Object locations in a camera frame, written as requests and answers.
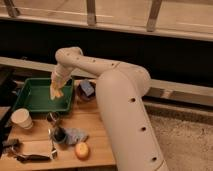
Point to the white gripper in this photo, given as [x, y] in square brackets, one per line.
[59, 77]

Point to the yellow banana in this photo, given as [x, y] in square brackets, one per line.
[55, 92]

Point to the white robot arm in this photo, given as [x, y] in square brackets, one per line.
[120, 87]

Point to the green plastic tray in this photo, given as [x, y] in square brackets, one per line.
[35, 97]

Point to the dark purple bowl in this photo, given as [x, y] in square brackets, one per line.
[83, 96]

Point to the small metal cup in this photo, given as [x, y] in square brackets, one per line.
[53, 117]

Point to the blue sponge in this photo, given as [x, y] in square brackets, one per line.
[87, 87]

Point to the white paper cup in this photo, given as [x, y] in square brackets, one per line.
[22, 118]

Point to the grey blue cloth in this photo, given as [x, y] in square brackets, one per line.
[75, 136]

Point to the wooden board table top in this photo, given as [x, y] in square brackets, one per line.
[84, 116]

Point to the metal tongs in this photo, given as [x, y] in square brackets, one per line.
[53, 150]

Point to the dark tool on table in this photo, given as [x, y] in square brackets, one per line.
[12, 146]

